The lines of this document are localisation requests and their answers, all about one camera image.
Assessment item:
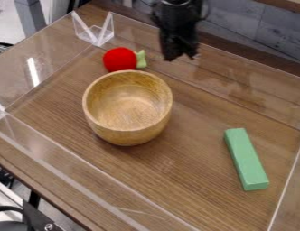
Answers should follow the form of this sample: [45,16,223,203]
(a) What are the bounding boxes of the green rectangular block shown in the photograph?
[223,128,269,191]

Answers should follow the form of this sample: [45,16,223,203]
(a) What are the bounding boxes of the black metal stand base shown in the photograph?
[0,192,67,231]

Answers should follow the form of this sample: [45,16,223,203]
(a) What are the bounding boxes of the grey pillar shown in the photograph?
[13,0,47,37]

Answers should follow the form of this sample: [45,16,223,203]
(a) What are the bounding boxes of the clear acrylic tray enclosure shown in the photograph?
[0,16,300,231]

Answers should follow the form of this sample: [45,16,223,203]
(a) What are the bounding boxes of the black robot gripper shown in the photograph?
[150,0,207,61]

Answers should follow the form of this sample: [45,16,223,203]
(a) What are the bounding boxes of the clear acrylic corner bracket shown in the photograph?
[71,11,115,47]

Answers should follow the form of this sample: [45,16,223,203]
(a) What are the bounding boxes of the round wooden bowl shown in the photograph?
[81,70,172,146]

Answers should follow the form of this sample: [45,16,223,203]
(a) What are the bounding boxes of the red plush fruit green leaf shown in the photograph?
[103,47,147,72]

